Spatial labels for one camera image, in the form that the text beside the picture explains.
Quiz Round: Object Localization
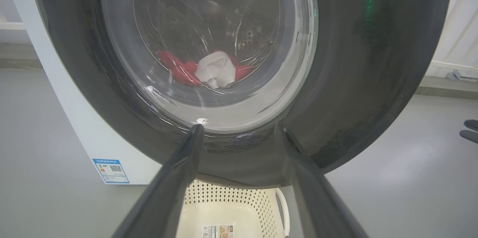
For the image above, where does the paper label in basket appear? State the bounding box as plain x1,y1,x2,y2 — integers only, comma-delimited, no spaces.
202,224,235,238

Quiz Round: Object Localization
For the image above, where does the cream perforated laundry basket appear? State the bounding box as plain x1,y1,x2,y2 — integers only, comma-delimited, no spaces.
176,179,291,238

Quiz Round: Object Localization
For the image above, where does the steel washing machine drum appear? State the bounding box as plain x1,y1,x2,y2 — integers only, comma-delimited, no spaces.
133,0,280,89

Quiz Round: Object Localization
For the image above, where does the white washing machine body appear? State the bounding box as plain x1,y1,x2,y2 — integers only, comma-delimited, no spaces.
10,0,299,194

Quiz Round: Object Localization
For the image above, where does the dark round washing machine door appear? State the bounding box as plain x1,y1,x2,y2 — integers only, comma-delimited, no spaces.
28,0,454,188

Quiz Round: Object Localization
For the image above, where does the red garment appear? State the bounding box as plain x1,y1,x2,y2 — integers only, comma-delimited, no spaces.
156,49,254,87

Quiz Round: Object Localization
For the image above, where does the white garment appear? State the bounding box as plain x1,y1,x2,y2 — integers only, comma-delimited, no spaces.
195,51,236,89

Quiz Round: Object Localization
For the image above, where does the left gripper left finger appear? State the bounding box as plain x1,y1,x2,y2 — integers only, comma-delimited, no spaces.
112,124,205,238

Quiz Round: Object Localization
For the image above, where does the white metal frame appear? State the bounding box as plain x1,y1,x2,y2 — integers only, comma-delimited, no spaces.
426,0,478,80

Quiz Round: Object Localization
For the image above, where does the grey metal foot bracket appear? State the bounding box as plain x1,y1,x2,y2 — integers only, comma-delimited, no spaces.
446,69,478,82

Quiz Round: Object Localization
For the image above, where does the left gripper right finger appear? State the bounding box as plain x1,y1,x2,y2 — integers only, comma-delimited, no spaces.
278,125,369,238

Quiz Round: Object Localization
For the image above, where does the blue energy label sticker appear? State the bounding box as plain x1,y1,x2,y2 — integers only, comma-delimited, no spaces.
92,158,130,185

